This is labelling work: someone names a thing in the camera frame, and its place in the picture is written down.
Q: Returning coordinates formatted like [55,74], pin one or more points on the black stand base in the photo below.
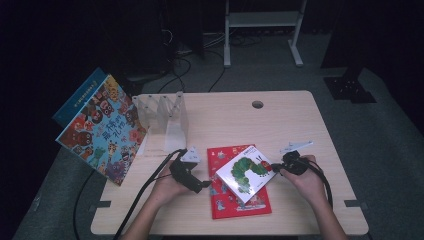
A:
[350,89]

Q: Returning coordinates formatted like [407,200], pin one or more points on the white metal stand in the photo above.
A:
[263,19]

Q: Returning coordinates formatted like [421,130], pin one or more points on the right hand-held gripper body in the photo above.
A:
[295,165]

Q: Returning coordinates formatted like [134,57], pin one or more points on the colourful animals picture book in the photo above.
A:
[103,133]

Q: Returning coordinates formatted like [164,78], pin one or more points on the clear acrylic book rack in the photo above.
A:
[173,123]

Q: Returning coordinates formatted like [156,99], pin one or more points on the person's left hand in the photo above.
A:
[166,190]

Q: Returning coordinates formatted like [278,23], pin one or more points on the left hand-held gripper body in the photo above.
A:
[185,175]

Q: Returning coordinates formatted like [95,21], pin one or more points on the red hardcover picture book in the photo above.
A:
[226,206]

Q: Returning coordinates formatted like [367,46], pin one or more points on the person's right hand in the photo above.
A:
[310,186]

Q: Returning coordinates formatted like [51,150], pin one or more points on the blue monster picture book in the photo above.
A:
[78,100]

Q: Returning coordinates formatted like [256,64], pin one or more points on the white caterpillar picture book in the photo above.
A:
[246,176]

